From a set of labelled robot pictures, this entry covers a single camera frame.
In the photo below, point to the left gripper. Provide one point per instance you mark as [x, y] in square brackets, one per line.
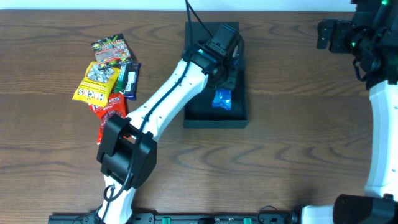
[232, 78]

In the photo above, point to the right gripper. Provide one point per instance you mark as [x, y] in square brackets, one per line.
[323, 35]

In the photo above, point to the dark green box with lid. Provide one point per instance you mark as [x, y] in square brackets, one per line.
[239, 102]

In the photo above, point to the dark blue snack bar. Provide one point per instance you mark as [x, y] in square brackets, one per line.
[131, 80]

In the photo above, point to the Haribo gummy candy bag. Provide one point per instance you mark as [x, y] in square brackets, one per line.
[112, 51]

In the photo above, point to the blue Oreo cookie pack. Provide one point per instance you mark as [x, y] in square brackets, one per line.
[222, 99]

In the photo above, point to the green snack bar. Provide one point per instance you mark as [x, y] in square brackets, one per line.
[122, 79]

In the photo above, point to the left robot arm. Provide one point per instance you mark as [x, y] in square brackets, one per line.
[128, 150]

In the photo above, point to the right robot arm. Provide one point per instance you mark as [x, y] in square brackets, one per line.
[371, 37]

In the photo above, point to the red candy bag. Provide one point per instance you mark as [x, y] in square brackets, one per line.
[116, 105]

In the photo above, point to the yellow snack bag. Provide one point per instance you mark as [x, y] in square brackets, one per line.
[97, 85]

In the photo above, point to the black mounting rail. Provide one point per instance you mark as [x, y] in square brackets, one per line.
[149, 218]

